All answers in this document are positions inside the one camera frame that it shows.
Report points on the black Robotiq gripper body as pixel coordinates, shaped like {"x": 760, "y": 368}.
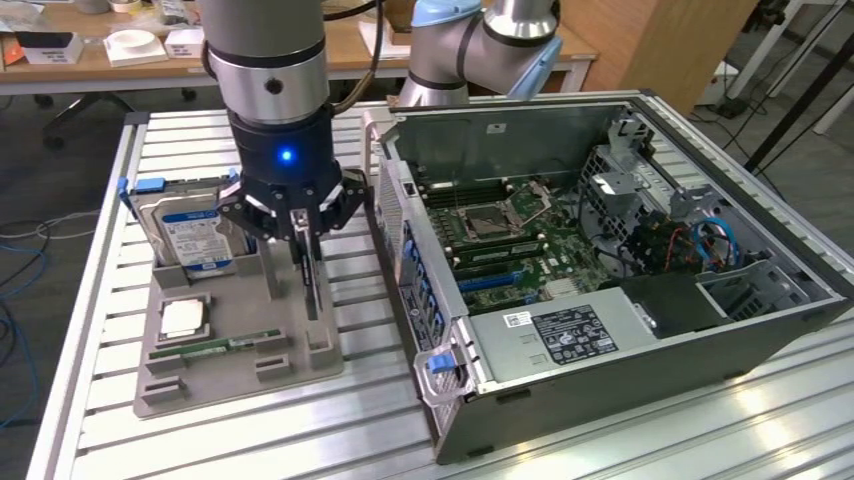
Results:
{"x": 287, "y": 165}

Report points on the Nvidia graphics card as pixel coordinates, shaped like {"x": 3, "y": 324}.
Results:
{"x": 313, "y": 290}

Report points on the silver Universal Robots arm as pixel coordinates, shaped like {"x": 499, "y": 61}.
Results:
{"x": 267, "y": 60}

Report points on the hard disk with blue carrier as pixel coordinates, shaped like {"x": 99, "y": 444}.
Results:
{"x": 194, "y": 235}

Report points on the grey plastic parts rack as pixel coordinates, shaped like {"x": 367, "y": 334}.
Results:
{"x": 227, "y": 300}

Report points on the CPU socket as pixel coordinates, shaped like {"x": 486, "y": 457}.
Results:
{"x": 487, "y": 221}

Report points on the silver CPU chip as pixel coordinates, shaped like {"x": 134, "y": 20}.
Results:
{"x": 182, "y": 317}

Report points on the blue expansion slot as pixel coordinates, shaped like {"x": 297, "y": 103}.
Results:
{"x": 490, "y": 282}

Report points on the green RAM stick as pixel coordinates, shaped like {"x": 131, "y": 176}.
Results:
{"x": 214, "y": 345}

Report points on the white paper stack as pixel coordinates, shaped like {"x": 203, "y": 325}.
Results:
{"x": 394, "y": 47}

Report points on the small white box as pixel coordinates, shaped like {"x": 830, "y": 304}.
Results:
{"x": 186, "y": 44}

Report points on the metal socket cover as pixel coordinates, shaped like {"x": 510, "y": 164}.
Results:
{"x": 543, "y": 192}

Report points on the black office chair base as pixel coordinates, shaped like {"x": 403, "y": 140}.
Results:
{"x": 80, "y": 112}

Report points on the green motherboard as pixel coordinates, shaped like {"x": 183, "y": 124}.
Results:
{"x": 561, "y": 260}

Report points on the blue case latch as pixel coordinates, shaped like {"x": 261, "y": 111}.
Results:
{"x": 438, "y": 362}

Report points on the wooden desk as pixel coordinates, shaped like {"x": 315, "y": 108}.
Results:
{"x": 87, "y": 72}

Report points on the silver chipset heatsink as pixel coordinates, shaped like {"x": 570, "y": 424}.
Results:
{"x": 563, "y": 288}

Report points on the grey power supply unit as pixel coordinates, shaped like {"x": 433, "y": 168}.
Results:
{"x": 521, "y": 350}

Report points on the grey metal disk bay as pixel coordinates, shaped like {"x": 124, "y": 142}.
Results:
{"x": 614, "y": 185}

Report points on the beige tape roll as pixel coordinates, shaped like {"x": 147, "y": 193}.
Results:
{"x": 124, "y": 5}

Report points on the white box with black top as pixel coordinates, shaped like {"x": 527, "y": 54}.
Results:
{"x": 50, "y": 47}

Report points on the grey cup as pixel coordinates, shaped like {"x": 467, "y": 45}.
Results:
{"x": 91, "y": 6}

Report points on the open dark grey PC case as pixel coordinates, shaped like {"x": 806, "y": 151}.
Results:
{"x": 601, "y": 380}

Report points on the wooden cabinet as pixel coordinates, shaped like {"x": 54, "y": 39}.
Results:
{"x": 668, "y": 45}

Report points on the perforated metal disk bay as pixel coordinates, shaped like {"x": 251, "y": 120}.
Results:
{"x": 768, "y": 285}

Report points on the black stand pole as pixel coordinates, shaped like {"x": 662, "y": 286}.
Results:
{"x": 801, "y": 107}

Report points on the white table frame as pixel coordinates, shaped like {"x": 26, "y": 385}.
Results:
{"x": 757, "y": 50}

